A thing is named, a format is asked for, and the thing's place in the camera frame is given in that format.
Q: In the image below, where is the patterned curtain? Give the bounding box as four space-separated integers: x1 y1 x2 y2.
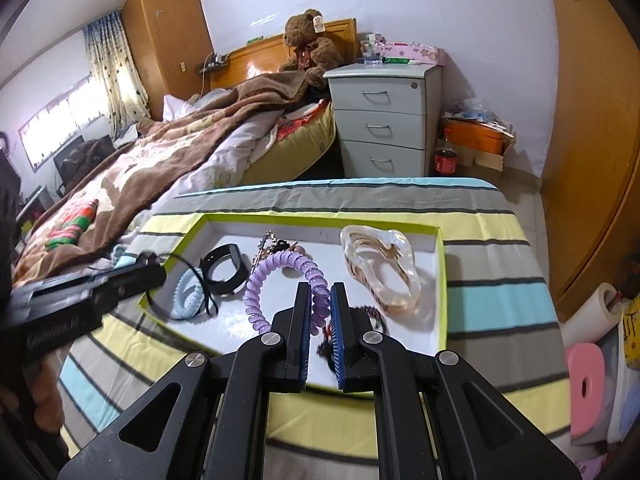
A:
82 10 151 136

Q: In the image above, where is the clear hair claw clip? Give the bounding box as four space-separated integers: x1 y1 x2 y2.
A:
340 225 422 317

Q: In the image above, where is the narrow wooden wardrobe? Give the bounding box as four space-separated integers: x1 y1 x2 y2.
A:
121 0 216 122

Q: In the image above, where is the pink foam roll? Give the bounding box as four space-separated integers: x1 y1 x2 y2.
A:
567 342 606 441

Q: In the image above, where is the dark cloth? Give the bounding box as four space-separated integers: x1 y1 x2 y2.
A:
54 136 117 186

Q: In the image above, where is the black hair tie pink charm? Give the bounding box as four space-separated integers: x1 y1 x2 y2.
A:
145 255 219 322

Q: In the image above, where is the window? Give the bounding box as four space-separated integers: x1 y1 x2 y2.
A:
17 72 111 171

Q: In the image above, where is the white drawer nightstand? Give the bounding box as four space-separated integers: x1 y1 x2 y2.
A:
323 62 443 178

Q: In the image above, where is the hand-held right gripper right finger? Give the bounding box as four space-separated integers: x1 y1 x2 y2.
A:
330 282 583 480

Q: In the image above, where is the clear glass jar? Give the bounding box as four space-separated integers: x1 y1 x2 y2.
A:
361 34 386 66

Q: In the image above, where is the small black hair clip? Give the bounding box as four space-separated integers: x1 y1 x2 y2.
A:
276 239 307 281

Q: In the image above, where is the green cardboard tray box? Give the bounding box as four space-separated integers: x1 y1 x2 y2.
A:
137 211 448 396

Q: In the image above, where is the striped tablecloth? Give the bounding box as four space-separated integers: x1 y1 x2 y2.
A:
59 177 573 480

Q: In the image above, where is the brown teddy bear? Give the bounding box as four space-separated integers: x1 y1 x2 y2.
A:
279 8 346 88

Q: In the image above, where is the brown patterned blanket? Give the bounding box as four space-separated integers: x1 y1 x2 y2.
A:
12 71 306 286

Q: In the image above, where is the power strip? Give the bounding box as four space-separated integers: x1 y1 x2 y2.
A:
197 52 228 72

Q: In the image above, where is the pile of plastic packets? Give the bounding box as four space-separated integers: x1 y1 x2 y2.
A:
442 97 516 133

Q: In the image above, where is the wooden bed headboard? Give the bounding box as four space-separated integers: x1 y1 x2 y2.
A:
210 18 358 91

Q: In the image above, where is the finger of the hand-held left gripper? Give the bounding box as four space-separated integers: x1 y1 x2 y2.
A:
90 254 167 313

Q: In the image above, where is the purple spiral hair tie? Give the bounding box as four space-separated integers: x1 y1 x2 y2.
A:
243 251 332 336

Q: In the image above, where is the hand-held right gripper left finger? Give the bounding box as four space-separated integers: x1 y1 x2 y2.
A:
57 281 313 480

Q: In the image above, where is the red green striped cloth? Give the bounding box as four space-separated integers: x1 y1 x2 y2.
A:
44 199 101 252

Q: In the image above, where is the yellow mattress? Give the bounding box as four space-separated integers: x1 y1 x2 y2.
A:
240 102 336 186

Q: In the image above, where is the blue spiral hair tie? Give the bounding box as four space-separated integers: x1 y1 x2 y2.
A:
167 266 213 322

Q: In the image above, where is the white paper roll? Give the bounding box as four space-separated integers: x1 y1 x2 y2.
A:
557 282 623 351

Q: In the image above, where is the gold hair clip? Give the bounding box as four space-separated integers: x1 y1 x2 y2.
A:
254 230 281 273

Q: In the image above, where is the black wristband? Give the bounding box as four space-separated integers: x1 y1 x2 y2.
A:
199 243 249 297

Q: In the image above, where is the pink flowered box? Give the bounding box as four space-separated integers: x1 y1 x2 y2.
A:
382 40 446 67

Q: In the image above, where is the white storage bin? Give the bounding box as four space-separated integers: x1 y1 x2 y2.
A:
602 320 640 448

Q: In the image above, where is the person's left hand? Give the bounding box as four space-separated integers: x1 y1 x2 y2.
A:
22 357 65 433

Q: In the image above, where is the red white printed cloth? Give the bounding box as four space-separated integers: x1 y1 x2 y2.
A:
274 110 323 142

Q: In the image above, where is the orange box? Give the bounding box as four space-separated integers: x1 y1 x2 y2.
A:
442 117 506 157

